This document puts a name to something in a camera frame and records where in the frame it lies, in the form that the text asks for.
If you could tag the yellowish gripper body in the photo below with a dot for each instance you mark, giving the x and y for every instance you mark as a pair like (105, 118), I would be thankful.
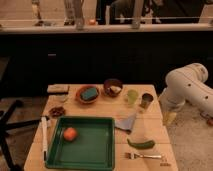
(169, 118)

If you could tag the whiteboard eraser block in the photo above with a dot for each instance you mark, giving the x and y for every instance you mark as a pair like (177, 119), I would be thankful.
(58, 88)

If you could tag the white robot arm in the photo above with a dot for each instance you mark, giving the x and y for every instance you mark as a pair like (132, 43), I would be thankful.
(185, 84)

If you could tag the green plastic tray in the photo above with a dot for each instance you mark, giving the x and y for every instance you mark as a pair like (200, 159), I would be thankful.
(92, 150)

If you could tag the dark metal cup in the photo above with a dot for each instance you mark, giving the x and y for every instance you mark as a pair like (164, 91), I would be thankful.
(146, 100)

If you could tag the green chili pepper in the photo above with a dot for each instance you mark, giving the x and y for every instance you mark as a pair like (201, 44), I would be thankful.
(144, 145)

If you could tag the green plastic cup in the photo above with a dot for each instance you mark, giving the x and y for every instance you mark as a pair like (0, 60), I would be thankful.
(132, 96)

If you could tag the blue grey cloth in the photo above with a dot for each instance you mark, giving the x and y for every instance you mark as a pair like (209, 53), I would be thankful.
(126, 124)

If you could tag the silver fork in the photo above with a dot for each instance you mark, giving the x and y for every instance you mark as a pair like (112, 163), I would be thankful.
(134, 156)

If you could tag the white item in bowl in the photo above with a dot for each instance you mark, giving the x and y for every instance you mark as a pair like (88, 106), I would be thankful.
(115, 89)

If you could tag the dark brown bowl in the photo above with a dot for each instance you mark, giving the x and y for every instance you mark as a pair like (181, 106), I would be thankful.
(112, 82)

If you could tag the teal sponge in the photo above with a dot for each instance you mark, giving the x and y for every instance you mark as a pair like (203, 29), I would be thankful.
(89, 94)

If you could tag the orange bowl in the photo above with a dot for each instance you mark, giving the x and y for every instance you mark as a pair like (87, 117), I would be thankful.
(80, 90)

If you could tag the orange round fruit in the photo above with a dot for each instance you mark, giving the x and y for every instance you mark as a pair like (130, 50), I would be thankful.
(70, 134)

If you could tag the white marker pen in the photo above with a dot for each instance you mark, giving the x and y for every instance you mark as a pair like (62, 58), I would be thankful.
(44, 135)

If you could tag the black office chair base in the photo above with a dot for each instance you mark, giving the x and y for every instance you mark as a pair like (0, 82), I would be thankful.
(5, 126)

